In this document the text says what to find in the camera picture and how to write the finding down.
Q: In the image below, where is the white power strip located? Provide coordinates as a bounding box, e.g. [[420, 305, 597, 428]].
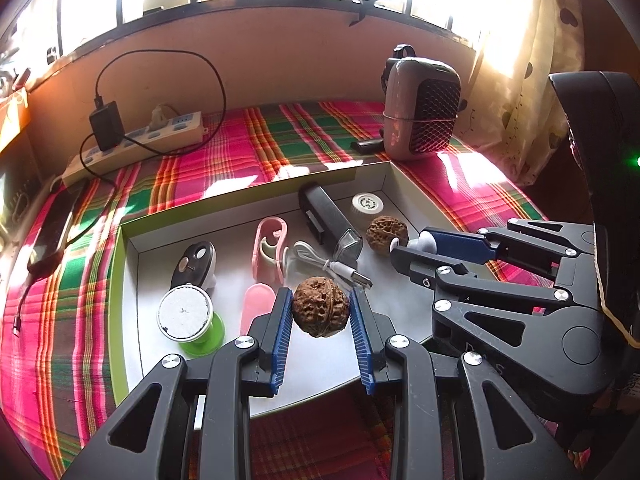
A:
[[62, 110, 205, 187]]

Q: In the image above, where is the white usb cable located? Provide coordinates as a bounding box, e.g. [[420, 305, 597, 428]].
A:
[[282, 241, 374, 291]]

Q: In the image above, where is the pink plastic clip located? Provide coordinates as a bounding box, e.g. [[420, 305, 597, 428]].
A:
[[240, 282, 278, 336], [251, 216, 291, 283]]

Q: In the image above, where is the orange box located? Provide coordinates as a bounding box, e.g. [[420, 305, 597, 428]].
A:
[[0, 87, 32, 153]]

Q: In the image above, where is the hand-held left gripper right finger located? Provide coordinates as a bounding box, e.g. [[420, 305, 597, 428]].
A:
[[348, 287, 583, 480]]

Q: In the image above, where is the black window latch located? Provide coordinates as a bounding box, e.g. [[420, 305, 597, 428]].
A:
[[350, 0, 394, 27]]

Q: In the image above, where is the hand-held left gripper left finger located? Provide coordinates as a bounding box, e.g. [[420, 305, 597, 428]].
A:
[[60, 287, 294, 480]]

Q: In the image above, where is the cream spotted curtain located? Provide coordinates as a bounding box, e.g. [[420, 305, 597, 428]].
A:
[[470, 0, 591, 188]]

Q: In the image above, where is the tan rubber band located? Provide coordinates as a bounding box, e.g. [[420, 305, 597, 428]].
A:
[[595, 230, 640, 348]]

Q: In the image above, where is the plaid blanket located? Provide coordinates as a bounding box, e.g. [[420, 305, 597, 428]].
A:
[[0, 100, 586, 480]]

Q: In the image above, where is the black charger adapter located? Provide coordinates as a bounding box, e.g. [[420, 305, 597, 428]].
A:
[[88, 95, 126, 152]]

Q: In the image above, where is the green white spool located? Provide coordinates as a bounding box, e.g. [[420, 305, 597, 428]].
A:
[[157, 284, 227, 358]]

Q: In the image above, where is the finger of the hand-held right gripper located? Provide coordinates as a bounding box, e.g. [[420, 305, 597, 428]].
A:
[[390, 246, 599, 357], [430, 218, 598, 286]]

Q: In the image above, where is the short black cable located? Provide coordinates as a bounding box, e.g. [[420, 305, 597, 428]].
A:
[[11, 260, 61, 337]]

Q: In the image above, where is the green white cardboard box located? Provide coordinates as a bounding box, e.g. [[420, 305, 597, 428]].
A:
[[109, 160, 481, 418]]

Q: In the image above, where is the black white oval device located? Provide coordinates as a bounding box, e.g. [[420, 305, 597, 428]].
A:
[[169, 241, 218, 291]]

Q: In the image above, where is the brown walnut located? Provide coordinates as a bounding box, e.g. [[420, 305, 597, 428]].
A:
[[366, 215, 410, 246], [291, 276, 351, 338]]

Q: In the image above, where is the white mushroom-shaped knob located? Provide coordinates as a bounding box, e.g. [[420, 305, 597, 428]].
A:
[[407, 237, 438, 257]]

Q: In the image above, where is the black power bank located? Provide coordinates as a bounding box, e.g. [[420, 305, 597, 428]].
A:
[[27, 180, 86, 273]]

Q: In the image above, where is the black sensor light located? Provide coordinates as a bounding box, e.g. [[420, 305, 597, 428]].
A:
[[298, 183, 363, 261]]

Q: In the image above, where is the beige space heater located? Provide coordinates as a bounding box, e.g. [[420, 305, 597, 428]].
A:
[[381, 45, 462, 161]]

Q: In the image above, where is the black charger cable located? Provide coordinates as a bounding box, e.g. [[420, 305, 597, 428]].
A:
[[27, 49, 227, 271]]

